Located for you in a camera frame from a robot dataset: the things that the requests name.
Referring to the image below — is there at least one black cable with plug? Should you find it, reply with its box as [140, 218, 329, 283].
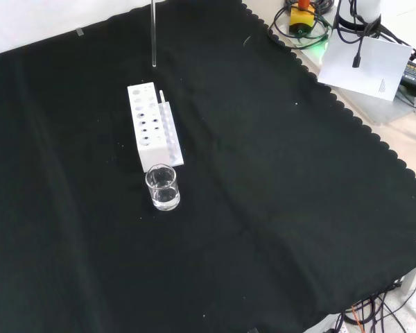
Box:
[335, 0, 382, 69]

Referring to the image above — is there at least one black bench cloth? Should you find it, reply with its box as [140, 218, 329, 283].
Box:
[0, 0, 416, 333]

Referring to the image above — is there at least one white paper sheet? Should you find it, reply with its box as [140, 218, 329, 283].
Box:
[317, 35, 413, 102]

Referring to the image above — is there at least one clear glass beaker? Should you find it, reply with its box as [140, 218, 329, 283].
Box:
[144, 164, 181, 212]

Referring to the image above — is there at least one clear glass rod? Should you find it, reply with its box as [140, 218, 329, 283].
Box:
[150, 0, 158, 68]

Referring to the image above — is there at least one white test tube rack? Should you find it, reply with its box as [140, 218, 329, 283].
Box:
[127, 82, 185, 173]

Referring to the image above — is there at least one yellow stop button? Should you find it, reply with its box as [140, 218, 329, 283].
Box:
[288, 0, 315, 36]

